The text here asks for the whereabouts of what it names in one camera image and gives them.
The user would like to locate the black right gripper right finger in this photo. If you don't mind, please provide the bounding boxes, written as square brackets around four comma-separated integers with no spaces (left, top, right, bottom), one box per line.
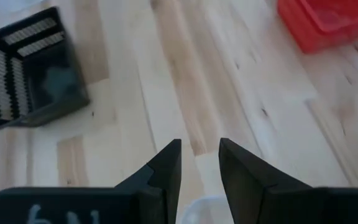
[218,138,314,224]

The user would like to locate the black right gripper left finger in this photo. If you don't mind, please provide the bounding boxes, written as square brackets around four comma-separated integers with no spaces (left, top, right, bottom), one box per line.
[113,138,183,224]

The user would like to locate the clear plastic storage bin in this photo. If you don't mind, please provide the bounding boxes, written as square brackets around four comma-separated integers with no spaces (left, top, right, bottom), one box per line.
[181,195,231,224]

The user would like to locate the black slotted plastic basket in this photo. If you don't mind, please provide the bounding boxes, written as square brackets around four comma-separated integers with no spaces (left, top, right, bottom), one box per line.
[0,6,91,131]

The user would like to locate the red slotted plastic basket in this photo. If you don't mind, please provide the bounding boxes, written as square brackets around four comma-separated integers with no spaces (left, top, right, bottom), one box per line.
[277,0,358,55]

